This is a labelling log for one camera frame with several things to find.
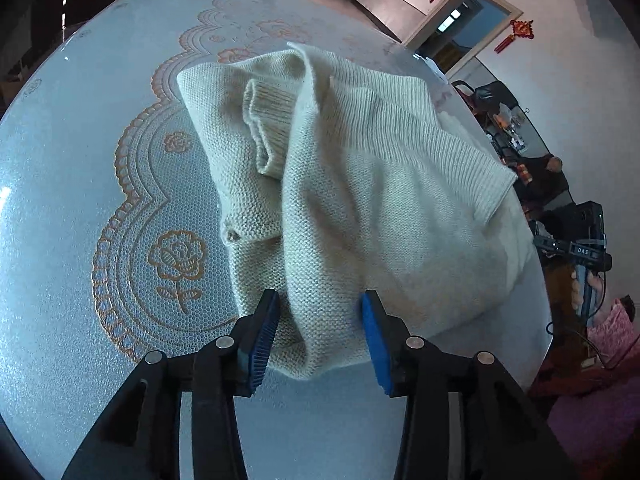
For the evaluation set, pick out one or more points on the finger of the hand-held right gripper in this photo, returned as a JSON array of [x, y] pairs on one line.
[[546, 245]]

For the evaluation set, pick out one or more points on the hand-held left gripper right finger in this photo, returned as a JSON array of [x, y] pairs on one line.
[[376, 340]]

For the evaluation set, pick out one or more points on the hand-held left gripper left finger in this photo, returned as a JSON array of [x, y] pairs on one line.
[[262, 345]]

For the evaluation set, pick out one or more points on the cream knit sweater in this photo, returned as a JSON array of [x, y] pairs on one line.
[[375, 210]]

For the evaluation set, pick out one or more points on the person's right hand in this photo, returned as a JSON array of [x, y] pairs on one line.
[[595, 281]]

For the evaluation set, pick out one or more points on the pink printed cloth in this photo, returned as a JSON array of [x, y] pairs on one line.
[[612, 327]]

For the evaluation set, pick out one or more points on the cluttered desk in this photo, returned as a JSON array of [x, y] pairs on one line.
[[520, 150]]

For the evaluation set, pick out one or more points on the black office chair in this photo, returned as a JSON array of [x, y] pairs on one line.
[[487, 95]]

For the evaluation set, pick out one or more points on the white paper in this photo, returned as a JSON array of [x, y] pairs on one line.
[[435, 67]]

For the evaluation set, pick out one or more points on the large red Chinese knot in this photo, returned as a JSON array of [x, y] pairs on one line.
[[517, 32]]

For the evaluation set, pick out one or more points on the open doorway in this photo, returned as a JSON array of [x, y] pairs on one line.
[[460, 25]]

